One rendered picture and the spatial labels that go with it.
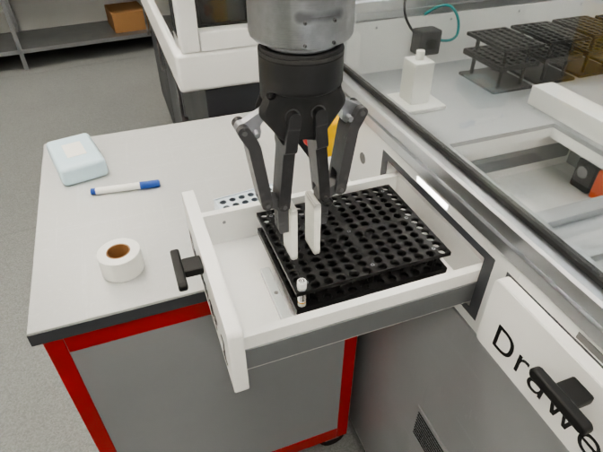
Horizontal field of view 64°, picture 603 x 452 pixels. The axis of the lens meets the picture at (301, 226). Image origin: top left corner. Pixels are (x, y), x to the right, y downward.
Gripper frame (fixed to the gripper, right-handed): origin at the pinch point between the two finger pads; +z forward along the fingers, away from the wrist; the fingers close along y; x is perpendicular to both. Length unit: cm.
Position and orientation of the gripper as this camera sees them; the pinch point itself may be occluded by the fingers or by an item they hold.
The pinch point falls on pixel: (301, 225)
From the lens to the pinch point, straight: 54.1
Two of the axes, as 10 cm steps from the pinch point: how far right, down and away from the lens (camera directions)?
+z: 0.0, 7.9, 6.2
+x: -3.5, -5.8, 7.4
